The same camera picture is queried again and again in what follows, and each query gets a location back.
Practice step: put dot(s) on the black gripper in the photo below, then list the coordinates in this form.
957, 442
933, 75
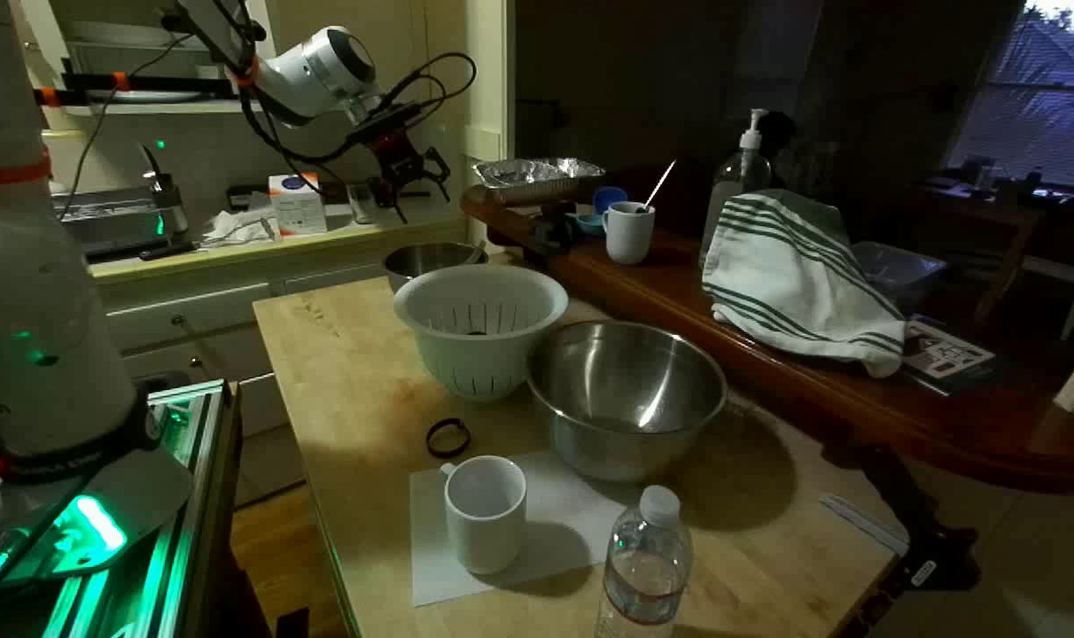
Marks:
399, 152

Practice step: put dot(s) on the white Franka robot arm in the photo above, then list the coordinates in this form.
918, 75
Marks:
40, 295

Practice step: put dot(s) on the aluminium foil tray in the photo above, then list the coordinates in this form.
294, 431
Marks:
535, 176

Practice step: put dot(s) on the white ceramic bowl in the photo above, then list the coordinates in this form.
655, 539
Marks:
480, 325

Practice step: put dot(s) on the small blue bowl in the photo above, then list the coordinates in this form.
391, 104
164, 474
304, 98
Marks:
607, 198

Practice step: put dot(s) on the white cup holding stirrer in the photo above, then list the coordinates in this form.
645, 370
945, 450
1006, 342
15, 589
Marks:
629, 236

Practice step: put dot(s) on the white stirrer stick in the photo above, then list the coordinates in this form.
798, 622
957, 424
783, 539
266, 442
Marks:
662, 181

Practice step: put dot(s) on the black rod with orange clips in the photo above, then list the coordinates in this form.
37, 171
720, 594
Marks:
145, 83

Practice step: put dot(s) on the white cabinet drawers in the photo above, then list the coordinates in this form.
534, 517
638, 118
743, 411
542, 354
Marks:
194, 325

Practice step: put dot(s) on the grey metal appliance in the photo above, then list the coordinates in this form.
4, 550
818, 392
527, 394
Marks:
104, 224

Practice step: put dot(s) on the large stainless steel mixing bowl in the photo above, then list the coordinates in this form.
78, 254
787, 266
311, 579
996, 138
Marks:
624, 394

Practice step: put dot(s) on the clear soap pump bottle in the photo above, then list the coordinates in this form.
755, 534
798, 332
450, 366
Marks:
750, 147

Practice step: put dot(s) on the plain white mug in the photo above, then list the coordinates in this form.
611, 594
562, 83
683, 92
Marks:
486, 514

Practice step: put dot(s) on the white paper sheet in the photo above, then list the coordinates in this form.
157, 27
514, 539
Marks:
558, 502

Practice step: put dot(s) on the green striped white towel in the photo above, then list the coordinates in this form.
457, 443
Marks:
794, 286

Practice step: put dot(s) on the dark brown wooden counter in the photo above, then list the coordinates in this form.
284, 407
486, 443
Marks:
794, 403

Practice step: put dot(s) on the clear plastic water bottle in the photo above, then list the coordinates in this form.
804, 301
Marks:
645, 567

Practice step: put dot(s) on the clear plastic container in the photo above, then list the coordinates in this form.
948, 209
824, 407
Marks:
900, 270

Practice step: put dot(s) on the printed magazine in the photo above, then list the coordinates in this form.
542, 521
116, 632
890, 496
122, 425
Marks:
948, 353

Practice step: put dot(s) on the wooden desk under window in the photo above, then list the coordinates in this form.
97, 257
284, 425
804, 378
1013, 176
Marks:
996, 224

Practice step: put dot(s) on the window with dusk view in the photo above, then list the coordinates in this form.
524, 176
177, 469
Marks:
1035, 109

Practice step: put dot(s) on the green-lit aluminium robot frame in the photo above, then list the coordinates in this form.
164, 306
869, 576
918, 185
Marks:
110, 534

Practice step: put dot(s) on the black clamp mount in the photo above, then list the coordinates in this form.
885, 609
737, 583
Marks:
911, 517

